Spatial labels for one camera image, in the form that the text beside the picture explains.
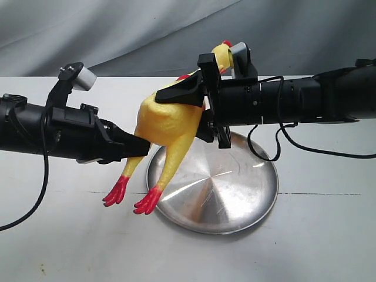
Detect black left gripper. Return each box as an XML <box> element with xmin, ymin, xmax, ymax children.
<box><xmin>48</xmin><ymin>104</ymin><xmax>150</xmax><ymax>163</ymax></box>

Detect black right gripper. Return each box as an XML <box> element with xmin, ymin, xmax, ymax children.
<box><xmin>155</xmin><ymin>52</ymin><xmax>287</xmax><ymax>149</ymax></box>

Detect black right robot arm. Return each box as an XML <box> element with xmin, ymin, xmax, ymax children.
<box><xmin>155</xmin><ymin>53</ymin><xmax>375</xmax><ymax>146</ymax></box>

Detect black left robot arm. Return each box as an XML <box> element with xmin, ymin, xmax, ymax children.
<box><xmin>1</xmin><ymin>94</ymin><xmax>150</xmax><ymax>165</ymax></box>

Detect round stainless steel plate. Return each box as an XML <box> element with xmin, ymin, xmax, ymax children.
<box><xmin>155</xmin><ymin>132</ymin><xmax>279</xmax><ymax>234</ymax></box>

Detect grey backdrop cloth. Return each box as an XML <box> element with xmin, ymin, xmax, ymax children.
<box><xmin>1</xmin><ymin>1</ymin><xmax>375</xmax><ymax>76</ymax></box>

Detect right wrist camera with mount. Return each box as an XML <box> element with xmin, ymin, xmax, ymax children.
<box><xmin>230</xmin><ymin>42</ymin><xmax>258</xmax><ymax>80</ymax></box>

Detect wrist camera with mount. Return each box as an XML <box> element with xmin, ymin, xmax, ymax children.
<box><xmin>45</xmin><ymin>62</ymin><xmax>97</xmax><ymax>108</ymax></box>
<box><xmin>230</xmin><ymin>42</ymin><xmax>258</xmax><ymax>80</ymax></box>

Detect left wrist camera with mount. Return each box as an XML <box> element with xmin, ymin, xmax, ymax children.
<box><xmin>45</xmin><ymin>62</ymin><xmax>97</xmax><ymax>108</ymax></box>

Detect black right camera cable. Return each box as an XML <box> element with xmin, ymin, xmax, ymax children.
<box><xmin>246</xmin><ymin>75</ymin><xmax>376</xmax><ymax>162</ymax></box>

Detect black camera cable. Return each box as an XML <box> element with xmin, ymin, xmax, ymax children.
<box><xmin>246</xmin><ymin>75</ymin><xmax>376</xmax><ymax>162</ymax></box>
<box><xmin>0</xmin><ymin>99</ymin><xmax>61</xmax><ymax>231</ymax></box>

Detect black left camera cable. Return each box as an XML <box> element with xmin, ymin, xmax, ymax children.
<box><xmin>0</xmin><ymin>99</ymin><xmax>61</xmax><ymax>231</ymax></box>

